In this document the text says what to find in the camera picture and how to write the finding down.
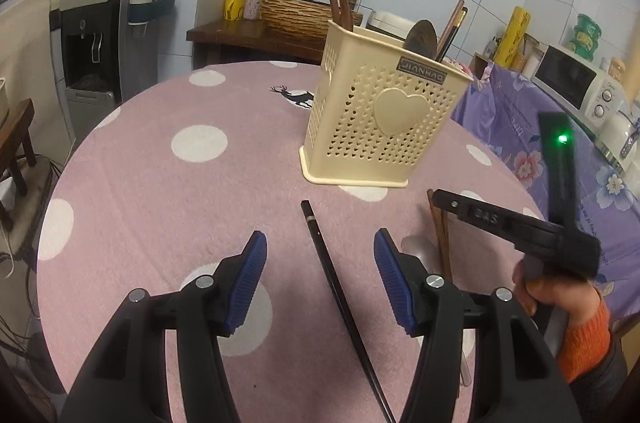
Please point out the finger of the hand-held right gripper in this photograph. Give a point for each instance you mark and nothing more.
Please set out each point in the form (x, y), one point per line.
(452, 204)

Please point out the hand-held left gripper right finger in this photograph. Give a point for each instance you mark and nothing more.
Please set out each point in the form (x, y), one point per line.
(395, 283)

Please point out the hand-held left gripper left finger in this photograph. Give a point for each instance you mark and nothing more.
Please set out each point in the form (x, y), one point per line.
(247, 283)

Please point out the cream plastic utensil holder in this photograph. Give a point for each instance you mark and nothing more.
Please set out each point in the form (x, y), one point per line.
(360, 123)

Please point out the person's right forearm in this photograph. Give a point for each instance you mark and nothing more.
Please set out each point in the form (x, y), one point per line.
(585, 343)

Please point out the person's right hand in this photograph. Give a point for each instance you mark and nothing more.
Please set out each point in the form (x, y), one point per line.
(555, 295)

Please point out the purple floral cloth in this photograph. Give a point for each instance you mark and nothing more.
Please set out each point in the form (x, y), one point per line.
(505, 123)

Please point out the white microwave oven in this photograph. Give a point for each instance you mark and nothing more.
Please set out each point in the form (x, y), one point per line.
(565, 75)

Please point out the pink polka dot tablecloth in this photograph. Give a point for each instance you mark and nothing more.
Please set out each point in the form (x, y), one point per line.
(165, 213)

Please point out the amber lidded jar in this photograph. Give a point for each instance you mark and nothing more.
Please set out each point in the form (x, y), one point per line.
(616, 72)

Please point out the small wooden box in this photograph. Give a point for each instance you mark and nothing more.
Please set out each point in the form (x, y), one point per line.
(481, 65)

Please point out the stacked green containers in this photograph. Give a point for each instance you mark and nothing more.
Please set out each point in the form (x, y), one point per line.
(585, 35)

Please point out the yellow roll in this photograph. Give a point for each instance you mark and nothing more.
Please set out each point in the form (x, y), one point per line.
(512, 38)

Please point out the white rice cooker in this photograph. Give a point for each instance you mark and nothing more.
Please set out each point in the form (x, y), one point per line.
(390, 20)

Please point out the dark wooden cabinet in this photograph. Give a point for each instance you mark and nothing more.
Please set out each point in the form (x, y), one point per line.
(240, 38)

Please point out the woven brown basin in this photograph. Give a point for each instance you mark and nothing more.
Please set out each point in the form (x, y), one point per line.
(295, 15)

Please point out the dark wooden stool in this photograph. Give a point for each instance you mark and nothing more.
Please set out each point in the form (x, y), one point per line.
(20, 133)

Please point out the yellow cup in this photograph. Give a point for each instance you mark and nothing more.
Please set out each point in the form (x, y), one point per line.
(233, 9)

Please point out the patterned small pump bottle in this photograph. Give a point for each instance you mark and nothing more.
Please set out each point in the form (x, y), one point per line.
(252, 5)

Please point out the blue cup holder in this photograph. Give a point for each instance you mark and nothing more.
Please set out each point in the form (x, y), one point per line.
(150, 9)

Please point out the grey water dispenser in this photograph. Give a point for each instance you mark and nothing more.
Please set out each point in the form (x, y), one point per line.
(80, 33)

